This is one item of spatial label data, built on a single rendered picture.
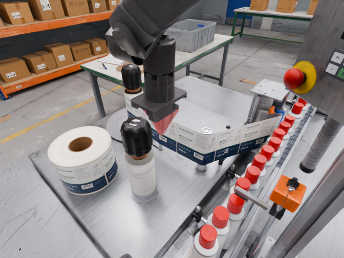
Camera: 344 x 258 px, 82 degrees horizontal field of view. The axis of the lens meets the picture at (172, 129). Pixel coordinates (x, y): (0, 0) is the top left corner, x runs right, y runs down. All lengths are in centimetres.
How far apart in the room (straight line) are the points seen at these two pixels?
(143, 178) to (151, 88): 32
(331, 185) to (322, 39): 25
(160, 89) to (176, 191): 45
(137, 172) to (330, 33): 51
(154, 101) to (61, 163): 41
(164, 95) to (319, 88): 27
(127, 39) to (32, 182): 79
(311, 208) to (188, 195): 37
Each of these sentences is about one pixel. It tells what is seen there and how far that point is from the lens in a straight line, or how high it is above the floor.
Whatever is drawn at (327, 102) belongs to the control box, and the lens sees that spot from 42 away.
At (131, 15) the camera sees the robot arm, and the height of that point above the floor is 144.
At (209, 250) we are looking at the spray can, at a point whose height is 105.
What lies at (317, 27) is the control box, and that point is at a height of 141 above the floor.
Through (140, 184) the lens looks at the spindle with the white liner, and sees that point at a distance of 63.
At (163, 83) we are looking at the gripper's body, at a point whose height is 133.
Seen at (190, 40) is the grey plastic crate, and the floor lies 93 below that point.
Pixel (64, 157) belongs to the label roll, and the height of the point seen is 102.
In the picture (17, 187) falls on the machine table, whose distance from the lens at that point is 100.
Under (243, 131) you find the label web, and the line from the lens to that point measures 75.
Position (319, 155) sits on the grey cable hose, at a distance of 59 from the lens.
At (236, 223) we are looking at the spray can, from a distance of 53.
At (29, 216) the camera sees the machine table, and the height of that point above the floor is 83.
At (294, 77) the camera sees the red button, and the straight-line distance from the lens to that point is 42.
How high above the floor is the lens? 148
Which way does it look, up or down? 38 degrees down
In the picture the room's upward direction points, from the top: straight up
